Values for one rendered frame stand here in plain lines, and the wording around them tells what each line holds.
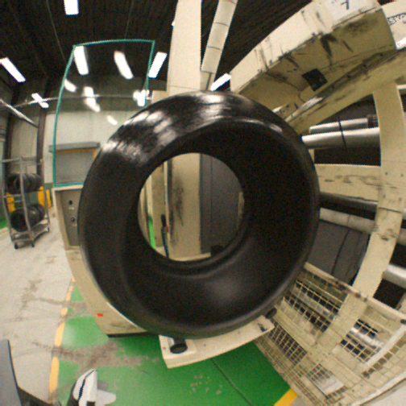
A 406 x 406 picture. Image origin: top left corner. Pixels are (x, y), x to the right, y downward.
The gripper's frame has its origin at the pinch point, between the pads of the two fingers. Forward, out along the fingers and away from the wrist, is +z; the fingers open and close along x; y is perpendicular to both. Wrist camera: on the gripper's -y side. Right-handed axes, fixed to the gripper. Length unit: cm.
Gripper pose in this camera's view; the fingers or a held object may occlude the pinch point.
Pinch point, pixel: (89, 374)
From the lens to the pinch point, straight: 35.3
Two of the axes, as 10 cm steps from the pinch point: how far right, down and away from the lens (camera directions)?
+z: 2.4, -7.1, 6.6
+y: 5.5, 6.6, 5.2
